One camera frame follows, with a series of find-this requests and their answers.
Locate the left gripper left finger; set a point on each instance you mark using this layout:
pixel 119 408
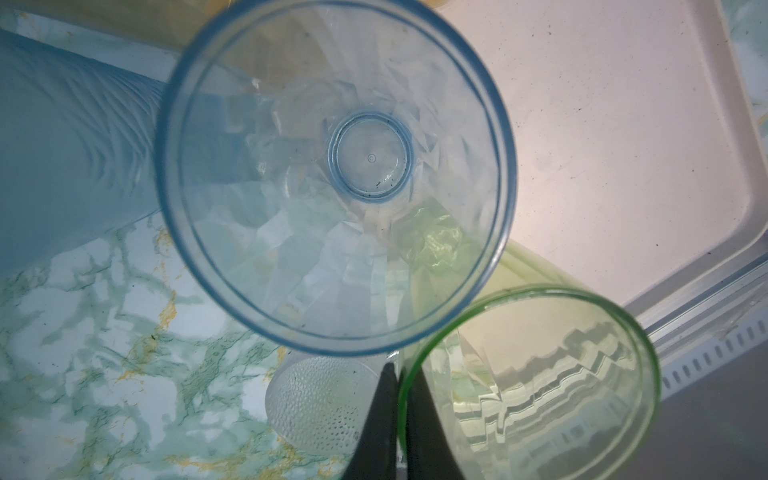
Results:
pixel 376 454

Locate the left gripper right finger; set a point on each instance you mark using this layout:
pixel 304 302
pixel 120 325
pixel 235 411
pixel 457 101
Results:
pixel 427 451

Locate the green clear glass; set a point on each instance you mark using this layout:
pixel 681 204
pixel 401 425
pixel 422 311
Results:
pixel 538 378

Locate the blue clear faceted glass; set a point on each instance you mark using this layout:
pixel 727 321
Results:
pixel 339 176

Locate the blue frosted tall glass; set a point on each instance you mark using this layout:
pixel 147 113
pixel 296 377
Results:
pixel 76 150

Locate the amber tall glass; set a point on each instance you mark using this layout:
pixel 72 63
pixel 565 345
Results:
pixel 169 24

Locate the beige plastic tray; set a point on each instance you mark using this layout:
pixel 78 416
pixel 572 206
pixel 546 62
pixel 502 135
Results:
pixel 640 170

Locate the small clear glass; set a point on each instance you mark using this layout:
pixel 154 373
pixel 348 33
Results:
pixel 319 404

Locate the aluminium front rail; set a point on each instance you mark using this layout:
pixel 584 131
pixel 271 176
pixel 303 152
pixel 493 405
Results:
pixel 705 315

